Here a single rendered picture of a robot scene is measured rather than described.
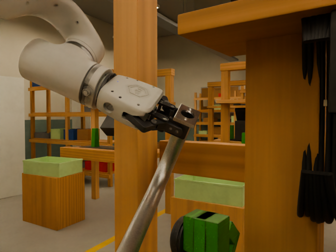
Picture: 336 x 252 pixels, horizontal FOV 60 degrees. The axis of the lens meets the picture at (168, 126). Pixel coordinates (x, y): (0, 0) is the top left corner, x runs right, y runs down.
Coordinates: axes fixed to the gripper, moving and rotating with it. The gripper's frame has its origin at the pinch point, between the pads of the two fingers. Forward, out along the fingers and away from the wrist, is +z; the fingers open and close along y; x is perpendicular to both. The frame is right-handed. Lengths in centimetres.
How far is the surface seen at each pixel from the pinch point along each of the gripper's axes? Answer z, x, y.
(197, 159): 7.5, 18.4, 16.1
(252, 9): 3.5, -21.9, 5.7
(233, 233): 17.7, 13.2, -7.1
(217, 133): 107, 499, 834
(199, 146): 6.7, 15.2, 17.5
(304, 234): 29.9, 9.0, -3.8
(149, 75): -13.9, 6.4, 27.1
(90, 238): -47, 270, 138
